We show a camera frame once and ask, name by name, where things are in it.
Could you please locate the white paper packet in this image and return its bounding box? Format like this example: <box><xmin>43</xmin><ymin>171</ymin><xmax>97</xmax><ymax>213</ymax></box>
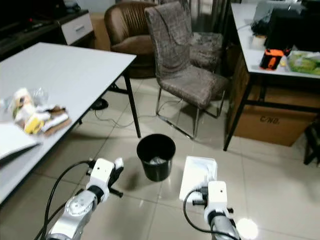
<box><xmin>179</xmin><ymin>155</ymin><xmax>219</xmax><ymax>202</ymax></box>

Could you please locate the black round rubbish bin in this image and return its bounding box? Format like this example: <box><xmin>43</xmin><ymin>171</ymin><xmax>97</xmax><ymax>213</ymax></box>
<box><xmin>136</xmin><ymin>133</ymin><xmax>177</xmax><ymax>182</ymax></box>

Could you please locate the white crumpled trash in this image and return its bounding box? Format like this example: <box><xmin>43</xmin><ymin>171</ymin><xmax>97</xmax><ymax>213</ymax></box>
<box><xmin>147</xmin><ymin>156</ymin><xmax>168</xmax><ymax>166</ymax></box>

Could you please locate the clear plastic wrapper trash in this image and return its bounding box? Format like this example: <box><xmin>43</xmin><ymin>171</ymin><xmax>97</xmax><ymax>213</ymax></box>
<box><xmin>5</xmin><ymin>87</ymin><xmax>51</xmax><ymax>121</ymax></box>

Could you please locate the black round floor object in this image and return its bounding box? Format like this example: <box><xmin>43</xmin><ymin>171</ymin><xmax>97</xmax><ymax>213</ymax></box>
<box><xmin>91</xmin><ymin>98</ymin><xmax>109</xmax><ymax>111</ymax></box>

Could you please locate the brown paper scrap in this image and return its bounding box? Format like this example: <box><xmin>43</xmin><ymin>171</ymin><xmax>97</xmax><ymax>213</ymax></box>
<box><xmin>42</xmin><ymin>105</ymin><xmax>72</xmax><ymax>137</ymax></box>

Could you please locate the yellow snack packet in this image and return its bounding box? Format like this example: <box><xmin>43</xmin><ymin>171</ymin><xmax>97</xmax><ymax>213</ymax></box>
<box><xmin>26</xmin><ymin>114</ymin><xmax>48</xmax><ymax>135</ymax></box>

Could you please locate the brown cardboard box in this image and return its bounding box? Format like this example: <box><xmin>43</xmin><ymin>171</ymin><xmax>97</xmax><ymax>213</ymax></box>
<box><xmin>226</xmin><ymin>55</ymin><xmax>320</xmax><ymax>147</ymax></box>

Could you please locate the white table with black legs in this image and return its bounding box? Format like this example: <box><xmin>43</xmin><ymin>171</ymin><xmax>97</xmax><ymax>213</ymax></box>
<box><xmin>0</xmin><ymin>42</ymin><xmax>142</xmax><ymax>205</ymax></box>

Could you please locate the open white book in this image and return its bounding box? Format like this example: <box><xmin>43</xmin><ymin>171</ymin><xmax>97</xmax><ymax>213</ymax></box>
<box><xmin>0</xmin><ymin>122</ymin><xmax>42</xmax><ymax>161</ymax></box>

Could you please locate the black stool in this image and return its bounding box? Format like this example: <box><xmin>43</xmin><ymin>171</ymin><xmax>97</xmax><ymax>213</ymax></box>
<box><xmin>303</xmin><ymin>117</ymin><xmax>320</xmax><ymax>166</ymax></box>

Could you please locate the brown leather armchair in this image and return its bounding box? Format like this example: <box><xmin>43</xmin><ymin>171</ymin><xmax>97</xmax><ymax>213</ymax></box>
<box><xmin>104</xmin><ymin>1</ymin><xmax>156</xmax><ymax>78</ymax></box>

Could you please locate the dark cabinet with white drawer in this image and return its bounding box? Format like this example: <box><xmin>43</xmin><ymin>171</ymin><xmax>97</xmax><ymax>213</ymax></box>
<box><xmin>0</xmin><ymin>9</ymin><xmax>95</xmax><ymax>58</ymax></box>

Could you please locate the grey patterned fabric seat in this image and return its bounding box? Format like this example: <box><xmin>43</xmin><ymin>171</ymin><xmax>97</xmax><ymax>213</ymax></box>
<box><xmin>189</xmin><ymin>31</ymin><xmax>225</xmax><ymax>72</ymax></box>

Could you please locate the orange and black tool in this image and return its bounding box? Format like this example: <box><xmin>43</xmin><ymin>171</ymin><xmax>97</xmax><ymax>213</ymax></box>
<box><xmin>260</xmin><ymin>47</ymin><xmax>288</xmax><ymax>71</ymax></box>

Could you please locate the small white cup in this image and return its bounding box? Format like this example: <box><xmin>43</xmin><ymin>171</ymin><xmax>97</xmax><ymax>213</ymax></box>
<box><xmin>251</xmin><ymin>34</ymin><xmax>268</xmax><ymax>49</ymax></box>

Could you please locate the green plastic packet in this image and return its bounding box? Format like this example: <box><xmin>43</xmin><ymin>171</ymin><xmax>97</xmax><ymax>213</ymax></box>
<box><xmin>286</xmin><ymin>50</ymin><xmax>320</xmax><ymax>76</ymax></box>

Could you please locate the grey curtain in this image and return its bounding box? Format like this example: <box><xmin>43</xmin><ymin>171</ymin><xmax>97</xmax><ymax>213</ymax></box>
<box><xmin>162</xmin><ymin>0</ymin><xmax>231</xmax><ymax>33</ymax></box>

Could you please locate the black box appliance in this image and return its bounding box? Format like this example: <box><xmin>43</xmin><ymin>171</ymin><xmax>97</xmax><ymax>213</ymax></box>
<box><xmin>264</xmin><ymin>7</ymin><xmax>320</xmax><ymax>52</ymax></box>

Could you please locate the grey plastic cover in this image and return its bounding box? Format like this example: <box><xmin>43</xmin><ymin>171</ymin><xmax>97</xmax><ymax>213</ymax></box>
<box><xmin>252</xmin><ymin>0</ymin><xmax>306</xmax><ymax>23</ymax></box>

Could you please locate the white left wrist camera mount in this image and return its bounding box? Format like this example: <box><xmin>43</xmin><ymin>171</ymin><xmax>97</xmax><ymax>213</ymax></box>
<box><xmin>87</xmin><ymin>158</ymin><xmax>117</xmax><ymax>191</ymax></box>

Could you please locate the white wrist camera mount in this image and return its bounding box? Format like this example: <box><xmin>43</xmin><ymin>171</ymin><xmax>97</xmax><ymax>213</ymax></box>
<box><xmin>205</xmin><ymin>180</ymin><xmax>230</xmax><ymax>213</ymax></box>
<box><xmin>87</xmin><ymin>158</ymin><xmax>117</xmax><ymax>191</ymax></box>

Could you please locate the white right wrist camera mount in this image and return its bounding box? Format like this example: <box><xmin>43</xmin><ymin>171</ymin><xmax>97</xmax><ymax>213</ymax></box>
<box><xmin>205</xmin><ymin>180</ymin><xmax>230</xmax><ymax>213</ymax></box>

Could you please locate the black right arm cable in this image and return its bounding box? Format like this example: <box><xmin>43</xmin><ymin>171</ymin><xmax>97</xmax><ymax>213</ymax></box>
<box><xmin>182</xmin><ymin>187</ymin><xmax>216</xmax><ymax>236</ymax></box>

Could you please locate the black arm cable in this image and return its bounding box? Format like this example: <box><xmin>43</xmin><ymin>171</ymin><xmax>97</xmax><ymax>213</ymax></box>
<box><xmin>182</xmin><ymin>187</ymin><xmax>216</xmax><ymax>236</ymax></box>
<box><xmin>37</xmin><ymin>160</ymin><xmax>93</xmax><ymax>240</ymax></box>

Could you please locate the thin white floor cable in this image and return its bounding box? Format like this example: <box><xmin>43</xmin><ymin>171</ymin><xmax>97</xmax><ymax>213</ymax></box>
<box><xmin>80</xmin><ymin>107</ymin><xmax>161</xmax><ymax>127</ymax></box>

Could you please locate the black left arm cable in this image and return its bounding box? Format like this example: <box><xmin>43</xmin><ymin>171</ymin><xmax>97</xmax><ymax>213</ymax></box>
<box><xmin>37</xmin><ymin>160</ymin><xmax>93</xmax><ymax>240</ymax></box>

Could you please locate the grey fabric chair chrome frame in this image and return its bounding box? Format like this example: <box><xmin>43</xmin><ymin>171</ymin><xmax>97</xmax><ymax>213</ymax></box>
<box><xmin>144</xmin><ymin>1</ymin><xmax>230</xmax><ymax>140</ymax></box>

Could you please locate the white desk with black frame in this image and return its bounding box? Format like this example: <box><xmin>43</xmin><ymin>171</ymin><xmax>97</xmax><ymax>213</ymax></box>
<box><xmin>223</xmin><ymin>2</ymin><xmax>320</xmax><ymax>152</ymax></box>

